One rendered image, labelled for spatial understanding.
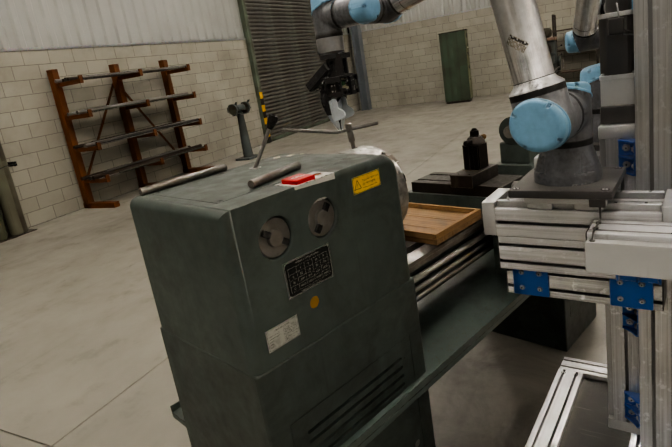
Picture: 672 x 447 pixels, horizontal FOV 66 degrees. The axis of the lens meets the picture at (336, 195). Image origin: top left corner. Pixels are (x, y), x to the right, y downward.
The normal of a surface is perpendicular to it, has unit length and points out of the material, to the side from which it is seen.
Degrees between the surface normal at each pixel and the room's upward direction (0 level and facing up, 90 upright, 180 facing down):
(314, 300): 90
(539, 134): 97
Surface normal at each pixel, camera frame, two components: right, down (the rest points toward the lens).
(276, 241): 0.70, 0.07
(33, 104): 0.88, -0.03
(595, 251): -0.57, 0.29
